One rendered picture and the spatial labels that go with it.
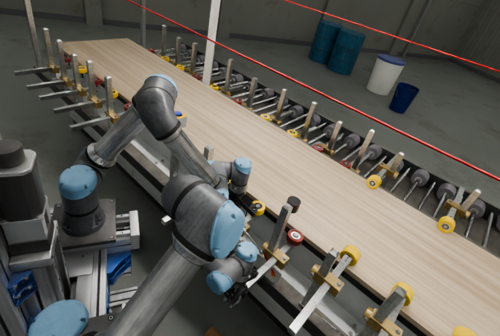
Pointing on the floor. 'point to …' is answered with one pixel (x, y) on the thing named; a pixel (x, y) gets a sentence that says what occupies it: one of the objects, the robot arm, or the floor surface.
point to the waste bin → (403, 97)
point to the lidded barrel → (385, 73)
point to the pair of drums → (336, 47)
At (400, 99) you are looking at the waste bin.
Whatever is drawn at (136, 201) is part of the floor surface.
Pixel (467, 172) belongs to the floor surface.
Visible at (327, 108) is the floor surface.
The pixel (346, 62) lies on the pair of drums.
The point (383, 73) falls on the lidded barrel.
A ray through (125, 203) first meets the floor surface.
